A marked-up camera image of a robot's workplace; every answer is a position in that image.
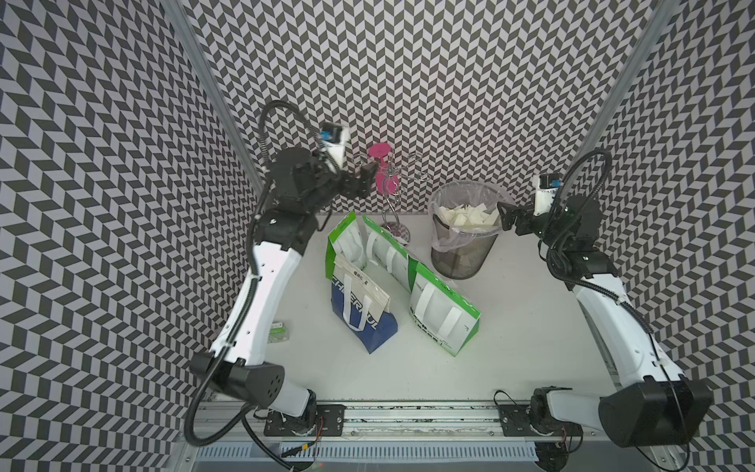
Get green white bag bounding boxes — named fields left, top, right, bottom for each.
left=363, top=216, right=419, bottom=292
left=410, top=263, right=481, bottom=356
left=324, top=212, right=367, bottom=279

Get blue white paper bag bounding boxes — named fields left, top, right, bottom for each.
left=331, top=255, right=398, bottom=354

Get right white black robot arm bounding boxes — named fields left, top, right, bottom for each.
left=497, top=195, right=713, bottom=448

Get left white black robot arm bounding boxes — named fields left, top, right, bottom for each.
left=184, top=147, right=379, bottom=446

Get shredded paper pieces pile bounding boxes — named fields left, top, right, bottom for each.
left=438, top=204, right=499, bottom=232

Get black mesh trash bin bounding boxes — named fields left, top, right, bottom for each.
left=429, top=180, right=508, bottom=281

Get clear plastic bin liner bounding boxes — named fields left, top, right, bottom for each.
left=428, top=180, right=514, bottom=252

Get small green white packet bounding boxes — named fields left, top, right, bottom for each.
left=267, top=321, right=290, bottom=343

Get pink top wire stand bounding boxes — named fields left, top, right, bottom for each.
left=357, top=142, right=429, bottom=246

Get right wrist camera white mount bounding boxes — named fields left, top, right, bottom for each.
left=533, top=172, right=562, bottom=216

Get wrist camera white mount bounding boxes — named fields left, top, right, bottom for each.
left=320, top=122, right=350, bottom=170
left=533, top=172, right=562, bottom=216

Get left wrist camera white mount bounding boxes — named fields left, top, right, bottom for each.
left=320, top=122, right=350, bottom=170

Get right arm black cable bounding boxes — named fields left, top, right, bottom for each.
left=492, top=148, right=692, bottom=472

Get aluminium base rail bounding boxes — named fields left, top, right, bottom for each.
left=170, top=398, right=685, bottom=472

